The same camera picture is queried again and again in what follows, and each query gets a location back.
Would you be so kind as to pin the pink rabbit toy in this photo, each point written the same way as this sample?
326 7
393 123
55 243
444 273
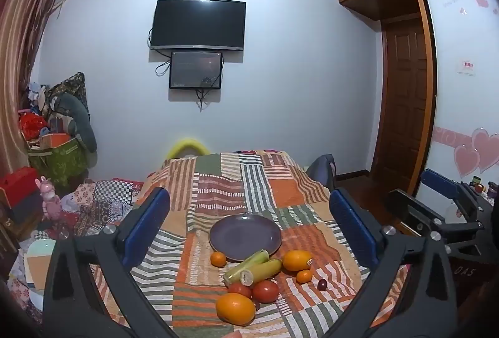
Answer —
50 197

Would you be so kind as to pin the dark red plum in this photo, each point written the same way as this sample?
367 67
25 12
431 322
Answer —
322 284

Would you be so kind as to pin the white heart-printed wardrobe door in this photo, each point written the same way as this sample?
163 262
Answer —
464 108

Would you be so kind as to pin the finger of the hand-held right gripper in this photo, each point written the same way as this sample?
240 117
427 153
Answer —
438 180
409 209

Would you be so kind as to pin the striped brown curtain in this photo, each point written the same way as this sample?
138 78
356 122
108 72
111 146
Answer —
19 49

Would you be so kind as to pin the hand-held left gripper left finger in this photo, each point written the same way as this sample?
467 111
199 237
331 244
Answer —
150 223

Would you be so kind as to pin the pale teal box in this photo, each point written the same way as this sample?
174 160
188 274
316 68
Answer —
39 264

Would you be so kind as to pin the grey-blue chair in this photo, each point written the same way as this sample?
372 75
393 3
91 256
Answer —
321 170

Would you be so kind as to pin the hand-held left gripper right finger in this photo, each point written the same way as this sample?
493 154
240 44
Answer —
351 231

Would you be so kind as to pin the red tomato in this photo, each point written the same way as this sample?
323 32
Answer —
238 290
266 291

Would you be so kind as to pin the small mandarin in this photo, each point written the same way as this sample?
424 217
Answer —
304 276
218 259

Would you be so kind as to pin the small black wall monitor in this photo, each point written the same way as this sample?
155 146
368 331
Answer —
195 70

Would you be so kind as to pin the large plain orange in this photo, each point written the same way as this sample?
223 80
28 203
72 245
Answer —
235 308

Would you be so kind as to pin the purple round plate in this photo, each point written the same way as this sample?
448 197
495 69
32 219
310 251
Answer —
241 234

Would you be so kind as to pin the grey plush toy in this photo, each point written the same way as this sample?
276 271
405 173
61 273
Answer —
80 119

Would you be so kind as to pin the large orange with sticker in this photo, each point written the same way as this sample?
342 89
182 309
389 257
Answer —
296 261

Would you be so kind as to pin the green storage box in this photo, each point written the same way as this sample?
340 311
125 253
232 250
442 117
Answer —
62 162

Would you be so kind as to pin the black wall television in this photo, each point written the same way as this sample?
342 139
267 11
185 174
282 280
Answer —
198 24

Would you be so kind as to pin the striped patchwork blanket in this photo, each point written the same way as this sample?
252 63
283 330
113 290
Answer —
234 182

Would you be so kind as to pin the yellow-green sugarcane piece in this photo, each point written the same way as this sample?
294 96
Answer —
267 268

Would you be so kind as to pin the brown wooden door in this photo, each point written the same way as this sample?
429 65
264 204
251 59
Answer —
403 100

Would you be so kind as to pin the red plastic bag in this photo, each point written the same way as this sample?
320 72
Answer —
33 125

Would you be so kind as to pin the red box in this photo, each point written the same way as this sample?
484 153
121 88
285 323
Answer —
19 184

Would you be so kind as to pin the dark patterned cushion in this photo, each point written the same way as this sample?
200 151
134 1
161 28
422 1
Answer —
72 84

